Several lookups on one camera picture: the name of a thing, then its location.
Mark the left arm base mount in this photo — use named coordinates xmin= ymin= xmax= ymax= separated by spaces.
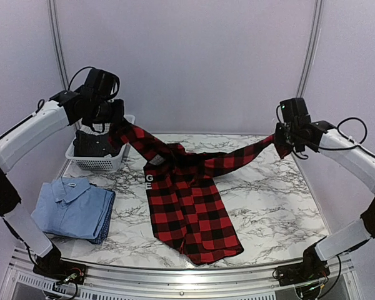
xmin=32 ymin=260 xmax=88 ymax=285

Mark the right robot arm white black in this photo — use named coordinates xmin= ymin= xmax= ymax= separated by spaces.
xmin=275 ymin=121 xmax=375 ymax=280

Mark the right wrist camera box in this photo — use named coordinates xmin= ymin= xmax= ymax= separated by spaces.
xmin=280 ymin=97 xmax=311 ymax=127

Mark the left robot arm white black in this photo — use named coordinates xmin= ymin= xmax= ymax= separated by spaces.
xmin=0 ymin=91 xmax=124 ymax=278

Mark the aluminium corner post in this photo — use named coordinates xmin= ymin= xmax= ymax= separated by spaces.
xmin=47 ymin=0 xmax=69 ymax=89
xmin=296 ymin=0 xmax=324 ymax=98

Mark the aluminium front rail frame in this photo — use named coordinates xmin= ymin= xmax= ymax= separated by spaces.
xmin=0 ymin=247 xmax=363 ymax=299

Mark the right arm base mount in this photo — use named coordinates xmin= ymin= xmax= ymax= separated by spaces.
xmin=272 ymin=262 xmax=331 ymax=286

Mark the white plastic basket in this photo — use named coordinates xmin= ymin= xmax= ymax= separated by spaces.
xmin=65 ymin=114 xmax=136 ymax=171

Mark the folded light blue shirt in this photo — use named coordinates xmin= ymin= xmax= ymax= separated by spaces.
xmin=31 ymin=177 xmax=116 ymax=240

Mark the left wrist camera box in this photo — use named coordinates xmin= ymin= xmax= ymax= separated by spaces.
xmin=83 ymin=67 xmax=120 ymax=100

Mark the red black plaid shirt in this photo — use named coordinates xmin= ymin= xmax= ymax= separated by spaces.
xmin=109 ymin=121 xmax=293 ymax=265

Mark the right aluminium corner post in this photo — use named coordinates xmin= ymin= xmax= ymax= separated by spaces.
xmin=296 ymin=0 xmax=324 ymax=98

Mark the left aluminium corner post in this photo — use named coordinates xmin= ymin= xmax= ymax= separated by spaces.
xmin=47 ymin=0 xmax=69 ymax=89

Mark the black shirt in basket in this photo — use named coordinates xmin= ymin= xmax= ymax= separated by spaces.
xmin=72 ymin=124 xmax=124 ymax=158

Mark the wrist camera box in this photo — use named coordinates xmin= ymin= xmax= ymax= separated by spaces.
xmin=280 ymin=97 xmax=311 ymax=127
xmin=83 ymin=67 xmax=120 ymax=100

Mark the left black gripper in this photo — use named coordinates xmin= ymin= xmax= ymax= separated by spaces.
xmin=84 ymin=99 xmax=124 ymax=124

